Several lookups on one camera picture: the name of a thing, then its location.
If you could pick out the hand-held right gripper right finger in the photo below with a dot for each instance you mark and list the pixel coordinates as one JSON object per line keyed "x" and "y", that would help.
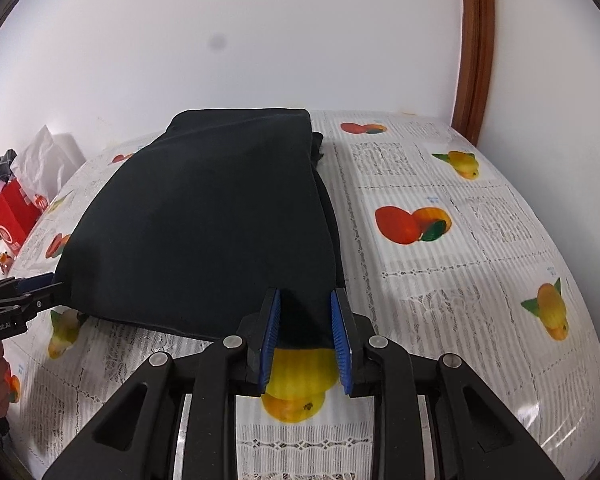
{"x": 341, "y": 340}

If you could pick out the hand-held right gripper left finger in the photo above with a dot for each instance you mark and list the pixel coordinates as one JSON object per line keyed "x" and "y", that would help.
{"x": 270, "y": 340}

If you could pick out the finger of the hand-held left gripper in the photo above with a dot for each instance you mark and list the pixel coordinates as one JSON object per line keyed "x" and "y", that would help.
{"x": 45, "y": 296}
{"x": 35, "y": 282}

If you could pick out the black sweatshirt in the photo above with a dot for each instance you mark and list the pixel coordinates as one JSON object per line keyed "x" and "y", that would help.
{"x": 205, "y": 225}

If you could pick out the red cardboard box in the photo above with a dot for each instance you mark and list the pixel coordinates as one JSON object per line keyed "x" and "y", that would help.
{"x": 15, "y": 215}

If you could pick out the fruit print tablecloth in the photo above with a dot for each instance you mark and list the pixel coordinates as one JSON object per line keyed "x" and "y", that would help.
{"x": 455, "y": 270}

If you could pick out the wooden door frame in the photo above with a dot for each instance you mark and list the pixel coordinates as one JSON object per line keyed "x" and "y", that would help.
{"x": 472, "y": 60}

